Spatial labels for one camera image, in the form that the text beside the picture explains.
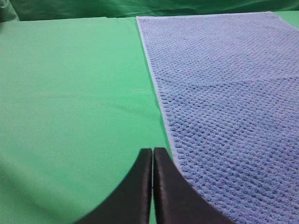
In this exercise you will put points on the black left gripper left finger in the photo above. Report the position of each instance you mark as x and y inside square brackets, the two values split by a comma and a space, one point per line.
[130, 202]

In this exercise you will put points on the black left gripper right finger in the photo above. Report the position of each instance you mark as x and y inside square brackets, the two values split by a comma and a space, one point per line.
[176, 202]

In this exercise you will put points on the blue waffle-weave towel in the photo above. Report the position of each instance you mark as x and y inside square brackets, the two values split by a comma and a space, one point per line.
[228, 89]

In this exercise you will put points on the green backdrop cloth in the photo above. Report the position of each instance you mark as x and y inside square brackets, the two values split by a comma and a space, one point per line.
[33, 10]

